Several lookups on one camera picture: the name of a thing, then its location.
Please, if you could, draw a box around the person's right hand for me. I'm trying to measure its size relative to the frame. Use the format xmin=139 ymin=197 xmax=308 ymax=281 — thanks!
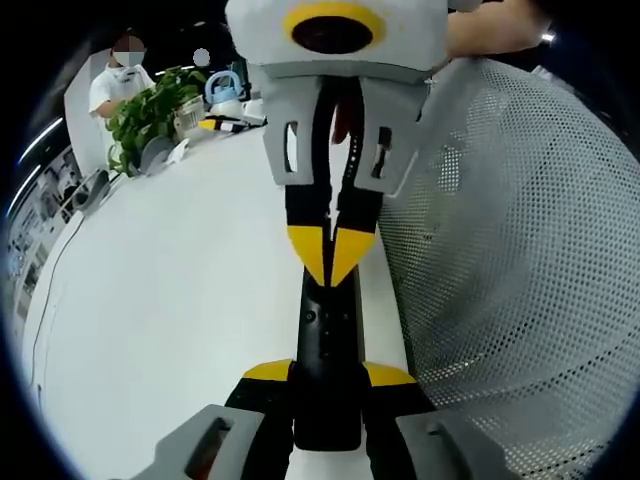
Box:
xmin=330 ymin=94 xmax=355 ymax=147

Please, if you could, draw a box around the black remote control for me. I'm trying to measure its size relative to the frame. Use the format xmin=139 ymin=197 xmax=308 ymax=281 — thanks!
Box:
xmin=292 ymin=262 xmax=365 ymax=452

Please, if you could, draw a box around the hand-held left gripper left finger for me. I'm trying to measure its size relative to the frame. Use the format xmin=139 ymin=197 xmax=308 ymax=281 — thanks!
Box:
xmin=142 ymin=358 xmax=297 ymax=480

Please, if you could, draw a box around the blue and white water jug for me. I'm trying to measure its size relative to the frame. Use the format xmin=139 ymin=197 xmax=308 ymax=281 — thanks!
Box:
xmin=204 ymin=69 xmax=244 ymax=116

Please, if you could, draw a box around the grey mesh office chair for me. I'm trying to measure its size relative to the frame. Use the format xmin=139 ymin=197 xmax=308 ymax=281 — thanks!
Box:
xmin=377 ymin=52 xmax=636 ymax=480

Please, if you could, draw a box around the green potted plant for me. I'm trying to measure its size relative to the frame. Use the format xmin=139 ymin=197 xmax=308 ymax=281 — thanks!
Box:
xmin=107 ymin=67 xmax=209 ymax=179

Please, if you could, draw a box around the spare hand-held gripper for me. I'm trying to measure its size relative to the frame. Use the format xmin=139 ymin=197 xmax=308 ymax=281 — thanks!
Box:
xmin=197 ymin=115 xmax=266 ymax=135

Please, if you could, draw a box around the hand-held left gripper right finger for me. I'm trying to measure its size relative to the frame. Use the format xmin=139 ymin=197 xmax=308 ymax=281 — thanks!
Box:
xmin=360 ymin=360 xmax=509 ymax=480

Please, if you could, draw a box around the grey neck massager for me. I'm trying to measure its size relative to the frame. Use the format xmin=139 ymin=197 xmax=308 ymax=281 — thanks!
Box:
xmin=73 ymin=168 xmax=112 ymax=214
xmin=139 ymin=135 xmax=174 ymax=176

